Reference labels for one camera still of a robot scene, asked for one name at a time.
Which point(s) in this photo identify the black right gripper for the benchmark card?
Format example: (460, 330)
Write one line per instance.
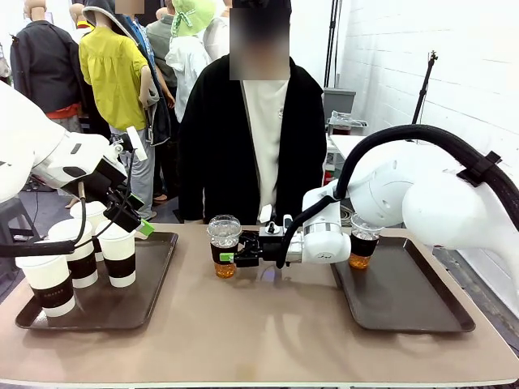
(271, 247)

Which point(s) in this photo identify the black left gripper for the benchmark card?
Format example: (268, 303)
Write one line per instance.
(103, 178)

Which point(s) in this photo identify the clear iced coffee cup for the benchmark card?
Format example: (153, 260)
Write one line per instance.
(224, 243)
(363, 247)

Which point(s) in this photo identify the white paper coffee cup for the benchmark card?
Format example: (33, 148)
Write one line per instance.
(91, 210)
(46, 279)
(118, 259)
(77, 259)

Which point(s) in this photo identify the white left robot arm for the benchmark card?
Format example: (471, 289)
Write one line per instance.
(24, 138)

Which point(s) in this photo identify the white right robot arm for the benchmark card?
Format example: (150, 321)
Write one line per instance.
(438, 202)

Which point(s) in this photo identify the dark brown serving tray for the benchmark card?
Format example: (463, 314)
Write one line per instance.
(138, 291)
(405, 300)

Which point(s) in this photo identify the person in blue shirt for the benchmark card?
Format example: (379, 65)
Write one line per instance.
(160, 121)

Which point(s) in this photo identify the person in black cardigan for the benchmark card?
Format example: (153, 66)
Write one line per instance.
(215, 162)

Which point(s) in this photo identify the black stool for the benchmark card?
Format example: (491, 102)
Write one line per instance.
(14, 215)

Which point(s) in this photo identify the mannequin in yellow blouse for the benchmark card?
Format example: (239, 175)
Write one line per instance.
(109, 73)

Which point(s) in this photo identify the white background table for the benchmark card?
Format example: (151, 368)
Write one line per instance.
(344, 144)

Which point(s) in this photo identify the clear plastic clutter pile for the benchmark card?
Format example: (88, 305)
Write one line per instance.
(346, 121)

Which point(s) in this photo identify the mannequin in black jacket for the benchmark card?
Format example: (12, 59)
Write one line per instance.
(44, 69)

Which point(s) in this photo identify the mannequin in olive shirt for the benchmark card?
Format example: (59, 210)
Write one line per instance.
(162, 44)

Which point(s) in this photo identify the grey bin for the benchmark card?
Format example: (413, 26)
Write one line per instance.
(338, 101)

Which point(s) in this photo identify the mannequin with red yellow collar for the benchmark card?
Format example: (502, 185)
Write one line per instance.
(81, 24)

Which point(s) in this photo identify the mannequin in beige shirt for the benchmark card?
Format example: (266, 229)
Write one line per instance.
(217, 36)

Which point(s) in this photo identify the green bucket hat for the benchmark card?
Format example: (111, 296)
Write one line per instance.
(194, 16)

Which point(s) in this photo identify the black vertical poles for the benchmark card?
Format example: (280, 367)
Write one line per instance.
(333, 40)

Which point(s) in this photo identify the black tripod stand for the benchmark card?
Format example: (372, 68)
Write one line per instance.
(423, 89)

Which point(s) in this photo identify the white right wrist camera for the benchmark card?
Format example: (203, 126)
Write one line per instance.
(265, 214)

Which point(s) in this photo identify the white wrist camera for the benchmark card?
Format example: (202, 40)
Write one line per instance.
(265, 214)
(137, 144)

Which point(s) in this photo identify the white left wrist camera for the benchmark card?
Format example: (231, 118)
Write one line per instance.
(137, 144)

